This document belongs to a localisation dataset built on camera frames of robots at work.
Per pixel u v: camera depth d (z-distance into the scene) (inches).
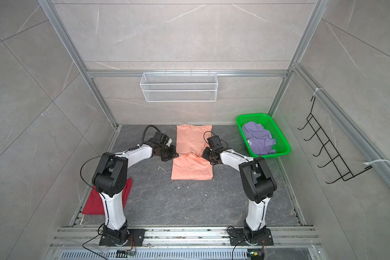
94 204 32.1
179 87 39.6
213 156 28.3
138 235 28.9
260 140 42.7
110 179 20.6
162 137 32.2
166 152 33.8
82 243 28.9
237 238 28.7
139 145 26.3
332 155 25.9
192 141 43.2
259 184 19.7
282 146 39.8
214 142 30.7
